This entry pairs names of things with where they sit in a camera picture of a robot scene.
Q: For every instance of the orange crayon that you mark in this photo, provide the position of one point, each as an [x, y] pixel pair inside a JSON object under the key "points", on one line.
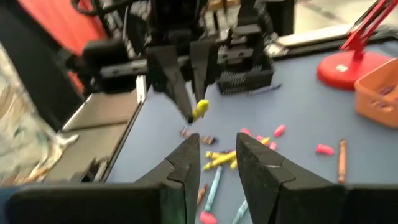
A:
{"points": [[342, 161]]}

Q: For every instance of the light blue crayon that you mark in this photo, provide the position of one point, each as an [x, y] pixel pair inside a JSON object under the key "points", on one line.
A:
{"points": [[214, 186]]}

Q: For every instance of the purple crayon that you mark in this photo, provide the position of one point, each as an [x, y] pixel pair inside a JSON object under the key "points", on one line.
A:
{"points": [[387, 90], [381, 105]]}

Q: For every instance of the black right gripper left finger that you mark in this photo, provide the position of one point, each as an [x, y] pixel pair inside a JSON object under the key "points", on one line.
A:
{"points": [[180, 193]]}

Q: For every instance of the red desk lamp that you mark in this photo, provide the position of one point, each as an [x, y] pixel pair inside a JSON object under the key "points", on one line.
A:
{"points": [[348, 70]]}

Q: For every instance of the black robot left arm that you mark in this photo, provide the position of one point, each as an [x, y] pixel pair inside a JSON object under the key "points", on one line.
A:
{"points": [[174, 18]]}

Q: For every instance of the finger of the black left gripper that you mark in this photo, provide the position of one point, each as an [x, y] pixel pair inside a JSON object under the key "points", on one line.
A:
{"points": [[203, 62], [174, 81]]}

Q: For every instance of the yellow crayon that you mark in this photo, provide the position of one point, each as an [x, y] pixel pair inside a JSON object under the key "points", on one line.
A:
{"points": [[200, 109], [214, 154], [219, 160]]}

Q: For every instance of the orange plastic bin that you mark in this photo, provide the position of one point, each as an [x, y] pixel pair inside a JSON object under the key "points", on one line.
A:
{"points": [[376, 118]]}

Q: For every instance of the black table frame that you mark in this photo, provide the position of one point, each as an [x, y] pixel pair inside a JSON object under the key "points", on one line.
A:
{"points": [[311, 50]]}

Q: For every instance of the silver corner bracket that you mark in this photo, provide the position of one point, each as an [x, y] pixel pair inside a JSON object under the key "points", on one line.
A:
{"points": [[140, 88]]}

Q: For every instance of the black corner post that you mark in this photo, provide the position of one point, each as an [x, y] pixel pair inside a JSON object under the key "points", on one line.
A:
{"points": [[31, 71]]}

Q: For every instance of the red background panel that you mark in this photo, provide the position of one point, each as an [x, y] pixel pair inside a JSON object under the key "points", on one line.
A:
{"points": [[62, 21]]}

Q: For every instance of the pink eraser cap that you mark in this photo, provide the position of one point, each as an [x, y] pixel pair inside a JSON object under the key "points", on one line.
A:
{"points": [[325, 149], [245, 131], [280, 130], [208, 217], [273, 145], [260, 137]]}

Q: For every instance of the patterned white cloth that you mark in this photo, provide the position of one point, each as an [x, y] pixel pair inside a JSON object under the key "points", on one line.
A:
{"points": [[18, 140]]}

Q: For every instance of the black mesh basket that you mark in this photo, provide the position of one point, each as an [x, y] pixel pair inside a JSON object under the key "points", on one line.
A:
{"points": [[245, 82]]}

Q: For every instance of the violet crayon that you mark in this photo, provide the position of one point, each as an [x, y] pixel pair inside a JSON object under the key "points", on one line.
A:
{"points": [[208, 140]]}

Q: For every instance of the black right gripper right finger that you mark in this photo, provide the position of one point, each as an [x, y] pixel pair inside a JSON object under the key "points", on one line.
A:
{"points": [[270, 193]]}

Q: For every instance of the red-brown crayon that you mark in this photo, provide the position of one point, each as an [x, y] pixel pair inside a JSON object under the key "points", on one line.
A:
{"points": [[202, 194]]}

